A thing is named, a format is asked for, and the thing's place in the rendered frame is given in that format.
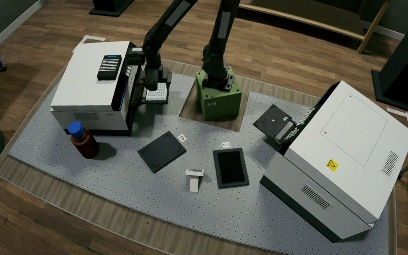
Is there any brown bottle with blue cap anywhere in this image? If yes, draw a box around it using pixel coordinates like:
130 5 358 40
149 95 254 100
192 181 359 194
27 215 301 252
68 121 100 159

